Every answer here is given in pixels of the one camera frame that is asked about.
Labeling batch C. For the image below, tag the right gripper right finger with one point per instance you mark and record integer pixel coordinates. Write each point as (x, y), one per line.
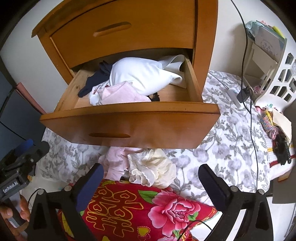
(216, 188)

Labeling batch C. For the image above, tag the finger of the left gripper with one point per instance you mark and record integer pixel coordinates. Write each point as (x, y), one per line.
(42, 148)
(23, 147)

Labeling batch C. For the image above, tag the wooden drawer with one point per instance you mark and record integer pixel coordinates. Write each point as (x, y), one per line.
(180, 119)

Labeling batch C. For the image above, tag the pink cloth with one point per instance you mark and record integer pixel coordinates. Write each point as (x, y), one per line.
(125, 93)

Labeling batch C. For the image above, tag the navy blue sock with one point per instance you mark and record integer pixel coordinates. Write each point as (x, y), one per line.
(99, 77)

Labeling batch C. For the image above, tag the dark glass cabinet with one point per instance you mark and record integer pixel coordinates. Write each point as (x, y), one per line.
(19, 119)

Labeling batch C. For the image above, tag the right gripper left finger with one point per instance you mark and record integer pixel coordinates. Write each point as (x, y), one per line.
(84, 189)

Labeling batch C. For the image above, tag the cream lace cloth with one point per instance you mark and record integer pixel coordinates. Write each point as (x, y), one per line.
(151, 168)

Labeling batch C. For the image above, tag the books on rack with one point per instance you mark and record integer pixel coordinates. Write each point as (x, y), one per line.
(271, 42)

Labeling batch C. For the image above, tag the black power adapter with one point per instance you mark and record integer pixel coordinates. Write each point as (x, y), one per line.
(244, 94)

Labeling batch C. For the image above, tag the wooden nightstand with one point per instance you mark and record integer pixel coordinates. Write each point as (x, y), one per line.
(75, 32)

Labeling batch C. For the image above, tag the white printed t-shirt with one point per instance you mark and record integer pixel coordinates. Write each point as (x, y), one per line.
(100, 94)

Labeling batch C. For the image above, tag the pile of small trinkets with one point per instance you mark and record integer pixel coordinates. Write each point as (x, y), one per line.
(281, 144)

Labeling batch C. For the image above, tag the white plastic bag cloth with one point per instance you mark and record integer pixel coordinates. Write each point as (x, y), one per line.
(148, 76)

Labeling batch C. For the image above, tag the red floral quilt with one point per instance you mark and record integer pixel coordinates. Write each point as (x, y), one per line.
(120, 210)

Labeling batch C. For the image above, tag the white lattice rack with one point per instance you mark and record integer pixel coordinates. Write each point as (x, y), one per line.
(272, 82)

